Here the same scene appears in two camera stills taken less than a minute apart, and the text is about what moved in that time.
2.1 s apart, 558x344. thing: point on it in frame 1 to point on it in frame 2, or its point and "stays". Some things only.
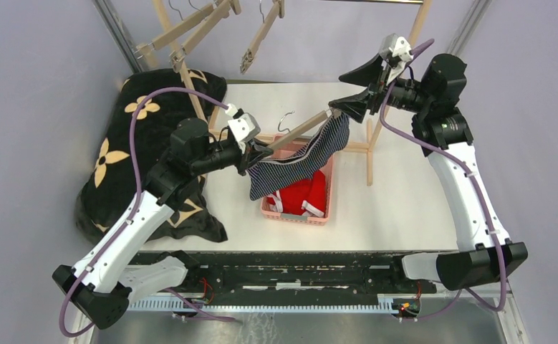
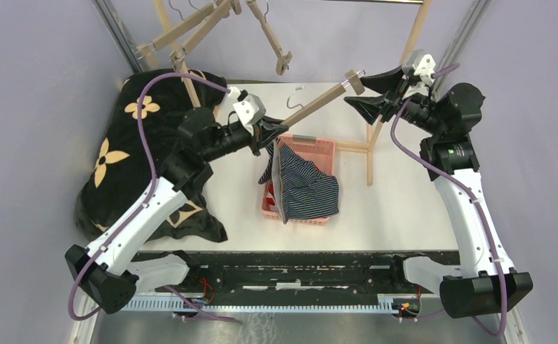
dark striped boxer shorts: [331, 140] to [301, 190]
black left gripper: [251, 158] to [258, 137]
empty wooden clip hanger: [220, 8] stays
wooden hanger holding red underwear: [262, 34] to [284, 59]
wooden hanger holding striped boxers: [311, 123] to [354, 81]
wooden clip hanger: [177, 57] stays
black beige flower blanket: [108, 189] stays
